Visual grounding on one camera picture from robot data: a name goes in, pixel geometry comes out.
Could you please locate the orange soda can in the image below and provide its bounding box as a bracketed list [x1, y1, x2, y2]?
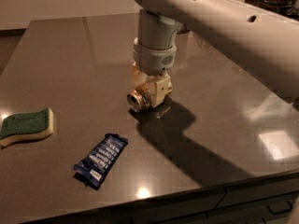
[127, 91, 150, 113]

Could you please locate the blue snack bar wrapper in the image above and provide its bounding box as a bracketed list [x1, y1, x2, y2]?
[73, 133, 128, 188]

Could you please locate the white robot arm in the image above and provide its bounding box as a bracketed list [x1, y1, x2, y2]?
[134, 0, 299, 105]

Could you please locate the green and yellow sponge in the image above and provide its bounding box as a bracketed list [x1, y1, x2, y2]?
[0, 107, 54, 147]

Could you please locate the cabinet drawer with handle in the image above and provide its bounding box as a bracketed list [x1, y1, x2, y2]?
[208, 178, 299, 224]

